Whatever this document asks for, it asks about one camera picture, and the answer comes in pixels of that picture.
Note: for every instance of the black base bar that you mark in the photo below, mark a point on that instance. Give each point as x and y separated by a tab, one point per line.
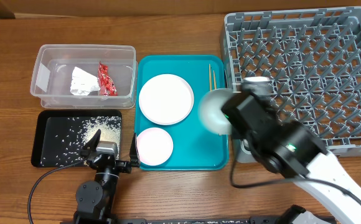
294	214

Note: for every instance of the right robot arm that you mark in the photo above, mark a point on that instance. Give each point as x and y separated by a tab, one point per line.
295	152

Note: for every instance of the grey dish rack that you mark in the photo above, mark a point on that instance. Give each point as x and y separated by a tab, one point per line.
313	60

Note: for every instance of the pink bowl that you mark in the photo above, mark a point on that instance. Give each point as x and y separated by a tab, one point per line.
155	146

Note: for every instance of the wooden chopstick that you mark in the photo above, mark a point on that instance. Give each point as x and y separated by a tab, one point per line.
214	80
210	77

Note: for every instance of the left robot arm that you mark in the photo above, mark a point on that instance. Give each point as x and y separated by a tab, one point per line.
95	198

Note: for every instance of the cream paper cup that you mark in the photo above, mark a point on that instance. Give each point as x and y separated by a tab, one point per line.
245	147

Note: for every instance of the clear plastic bin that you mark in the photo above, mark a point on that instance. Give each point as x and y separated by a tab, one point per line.
52	75

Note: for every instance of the teal plastic tray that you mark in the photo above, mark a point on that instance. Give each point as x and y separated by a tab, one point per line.
195	148

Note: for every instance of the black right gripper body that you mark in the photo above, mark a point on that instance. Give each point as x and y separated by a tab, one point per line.
241	132

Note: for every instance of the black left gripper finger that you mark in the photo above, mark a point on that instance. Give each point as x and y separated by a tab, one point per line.
92	143
133	152

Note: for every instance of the grey-white bowl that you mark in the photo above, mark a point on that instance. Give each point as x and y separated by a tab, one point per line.
210	113

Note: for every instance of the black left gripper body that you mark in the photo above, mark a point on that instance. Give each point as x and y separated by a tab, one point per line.
122	167

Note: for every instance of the black tray with rice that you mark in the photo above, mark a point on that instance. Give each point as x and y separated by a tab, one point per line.
61	134

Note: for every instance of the red snack wrapper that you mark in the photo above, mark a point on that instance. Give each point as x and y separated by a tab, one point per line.
107	85

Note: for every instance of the white round plate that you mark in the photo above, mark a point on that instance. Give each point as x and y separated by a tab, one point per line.
166	99

